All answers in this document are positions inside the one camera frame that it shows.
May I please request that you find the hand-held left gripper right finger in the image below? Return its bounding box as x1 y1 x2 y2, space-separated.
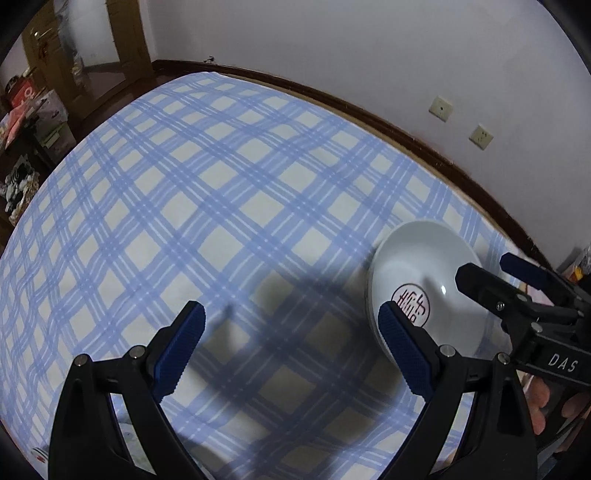
378 302 539 480

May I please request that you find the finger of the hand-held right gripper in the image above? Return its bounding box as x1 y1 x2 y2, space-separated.
455 263 579 325
500 251 591 315

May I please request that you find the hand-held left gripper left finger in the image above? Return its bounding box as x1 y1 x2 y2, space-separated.
48 300 206 480

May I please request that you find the white plate with red seal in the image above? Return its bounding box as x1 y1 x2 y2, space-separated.
368 220 500 365

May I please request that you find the person's right hand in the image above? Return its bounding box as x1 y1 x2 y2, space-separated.
529 376 591 457

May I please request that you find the yellow box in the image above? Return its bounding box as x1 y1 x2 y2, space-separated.
560 246 591 283

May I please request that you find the blue checked bed sheet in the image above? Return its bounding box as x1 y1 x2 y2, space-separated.
0 71 541 480

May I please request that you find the pile of black-white items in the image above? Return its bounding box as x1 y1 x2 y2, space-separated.
0 156 43 228

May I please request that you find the white cardboard box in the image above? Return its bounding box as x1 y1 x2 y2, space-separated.
33 90 78 158

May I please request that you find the red cardboard box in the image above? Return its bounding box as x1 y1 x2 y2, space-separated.
4 76 44 112

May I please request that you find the wooden wardrobe door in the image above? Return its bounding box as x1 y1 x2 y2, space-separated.
21 0 153 121

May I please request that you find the beige wall socket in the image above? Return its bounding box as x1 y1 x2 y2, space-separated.
468 124 495 151
428 95 454 121

